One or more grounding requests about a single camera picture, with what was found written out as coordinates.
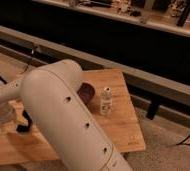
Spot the purple bowl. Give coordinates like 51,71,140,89
77,83,95,104

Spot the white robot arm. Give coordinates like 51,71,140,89
0,59,133,171

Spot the long wooden bench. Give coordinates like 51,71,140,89
0,26,190,108

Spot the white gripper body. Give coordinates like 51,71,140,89
0,102,15,124

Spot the black eraser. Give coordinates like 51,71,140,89
16,111,33,133

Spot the white plastic bottle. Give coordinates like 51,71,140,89
100,87,112,115

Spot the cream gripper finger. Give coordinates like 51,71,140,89
15,108,28,126

